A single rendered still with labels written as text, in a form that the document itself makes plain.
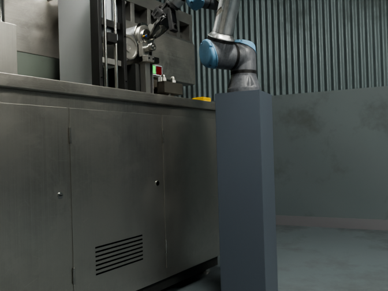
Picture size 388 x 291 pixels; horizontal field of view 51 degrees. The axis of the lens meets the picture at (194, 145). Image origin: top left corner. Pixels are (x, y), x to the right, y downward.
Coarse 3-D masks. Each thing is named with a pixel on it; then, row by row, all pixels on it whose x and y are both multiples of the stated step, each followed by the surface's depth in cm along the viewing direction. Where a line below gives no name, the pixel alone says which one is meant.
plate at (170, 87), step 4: (160, 84) 220; (164, 84) 218; (168, 84) 221; (172, 84) 224; (176, 84) 227; (180, 84) 230; (160, 88) 220; (164, 88) 218; (168, 88) 221; (172, 88) 224; (176, 88) 226; (180, 88) 229; (156, 92) 221; (160, 92) 220; (164, 92) 221; (168, 92) 221; (172, 92) 223; (176, 92) 226; (180, 92) 229
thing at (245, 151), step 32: (224, 96) 177; (256, 96) 171; (224, 128) 177; (256, 128) 171; (224, 160) 177; (256, 160) 171; (224, 192) 177; (256, 192) 171; (224, 224) 177; (256, 224) 171; (224, 256) 177; (256, 256) 171; (224, 288) 177; (256, 288) 171
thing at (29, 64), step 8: (24, 56) 193; (32, 56) 197; (40, 56) 200; (24, 64) 193; (32, 64) 196; (40, 64) 200; (48, 64) 204; (56, 64) 207; (24, 72) 193; (32, 72) 196; (40, 72) 200; (48, 72) 204; (56, 72) 207
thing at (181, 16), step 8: (128, 0) 251; (136, 0) 256; (144, 0) 262; (152, 0) 269; (128, 8) 253; (136, 8) 264; (144, 8) 264; (152, 8) 269; (160, 8) 275; (128, 16) 253; (136, 16) 267; (144, 16) 266; (152, 16) 280; (176, 16) 289; (184, 16) 297; (136, 24) 256; (184, 24) 301; (168, 32) 293; (176, 32) 289; (184, 32) 304; (184, 40) 296
